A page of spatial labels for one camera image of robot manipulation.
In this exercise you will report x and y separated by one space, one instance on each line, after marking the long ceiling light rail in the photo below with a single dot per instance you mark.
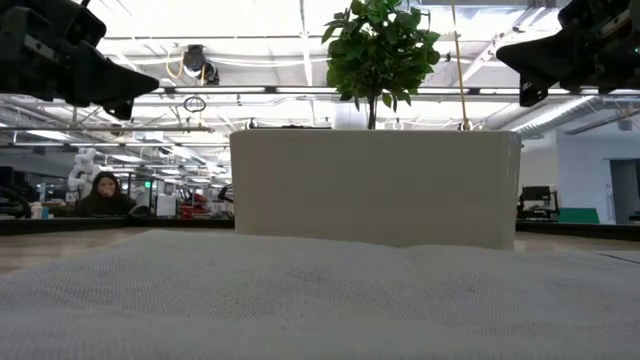
225 90

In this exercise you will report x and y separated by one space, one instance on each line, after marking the white woven cloth mat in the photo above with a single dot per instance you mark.
320 300

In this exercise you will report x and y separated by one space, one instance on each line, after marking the yellow bamboo plant stake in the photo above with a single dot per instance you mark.
458 65

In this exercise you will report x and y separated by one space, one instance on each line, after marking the green board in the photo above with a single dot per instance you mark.
579 216

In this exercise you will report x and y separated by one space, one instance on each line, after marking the potted green plant black pot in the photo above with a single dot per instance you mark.
380 50

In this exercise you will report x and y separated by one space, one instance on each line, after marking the white plastic storage bin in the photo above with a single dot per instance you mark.
375 190

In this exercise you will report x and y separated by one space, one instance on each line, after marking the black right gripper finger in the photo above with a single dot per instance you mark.
530 92
550 60

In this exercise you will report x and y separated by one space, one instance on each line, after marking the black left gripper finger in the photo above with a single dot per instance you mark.
105 82
120 110

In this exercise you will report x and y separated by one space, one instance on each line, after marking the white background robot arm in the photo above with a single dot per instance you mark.
82 170

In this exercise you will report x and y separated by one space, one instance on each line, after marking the person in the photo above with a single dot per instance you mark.
105 200

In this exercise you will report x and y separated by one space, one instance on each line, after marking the white background container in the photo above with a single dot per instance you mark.
37 211

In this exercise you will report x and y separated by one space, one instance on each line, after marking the black background robot arm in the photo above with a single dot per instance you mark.
225 192

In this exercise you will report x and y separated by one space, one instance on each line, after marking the red background machine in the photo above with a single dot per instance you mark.
192 204

